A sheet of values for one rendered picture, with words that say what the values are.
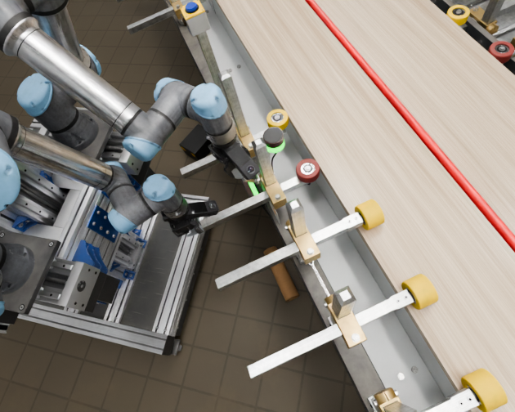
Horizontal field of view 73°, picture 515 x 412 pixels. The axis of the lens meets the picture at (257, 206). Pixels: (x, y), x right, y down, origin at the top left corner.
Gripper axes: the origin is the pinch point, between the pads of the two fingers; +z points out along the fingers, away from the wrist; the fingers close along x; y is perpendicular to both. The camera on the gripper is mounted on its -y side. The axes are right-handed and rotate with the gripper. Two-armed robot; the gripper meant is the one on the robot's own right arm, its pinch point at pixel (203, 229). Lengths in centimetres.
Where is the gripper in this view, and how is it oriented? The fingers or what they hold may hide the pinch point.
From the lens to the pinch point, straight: 125.2
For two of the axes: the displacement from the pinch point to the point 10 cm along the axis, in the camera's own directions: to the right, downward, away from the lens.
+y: -9.1, 4.2, -0.3
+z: 1.6, 4.2, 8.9
